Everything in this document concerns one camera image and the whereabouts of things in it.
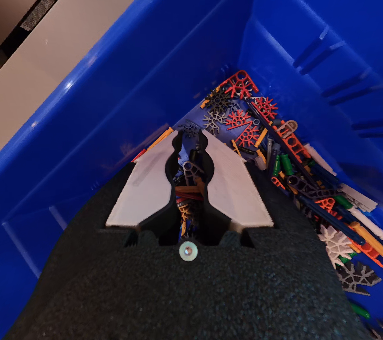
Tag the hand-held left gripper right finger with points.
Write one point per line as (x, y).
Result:
(239, 193)

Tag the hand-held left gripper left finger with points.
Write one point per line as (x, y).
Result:
(140, 193)

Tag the pile of construction toy pieces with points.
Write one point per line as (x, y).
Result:
(239, 121)

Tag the blue tagged plastic bin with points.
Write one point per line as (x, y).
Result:
(149, 76)

